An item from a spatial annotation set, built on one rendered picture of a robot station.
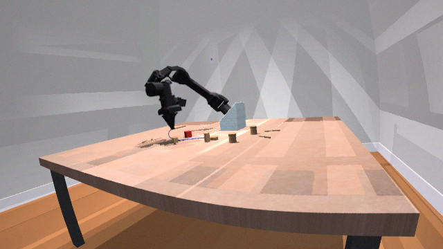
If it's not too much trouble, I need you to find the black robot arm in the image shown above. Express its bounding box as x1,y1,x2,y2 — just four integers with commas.
145,66,231,115

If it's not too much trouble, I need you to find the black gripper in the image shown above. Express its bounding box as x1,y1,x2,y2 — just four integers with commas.
158,93,182,130

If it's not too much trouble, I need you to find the red block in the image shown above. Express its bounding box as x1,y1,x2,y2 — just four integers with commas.
184,131,192,138

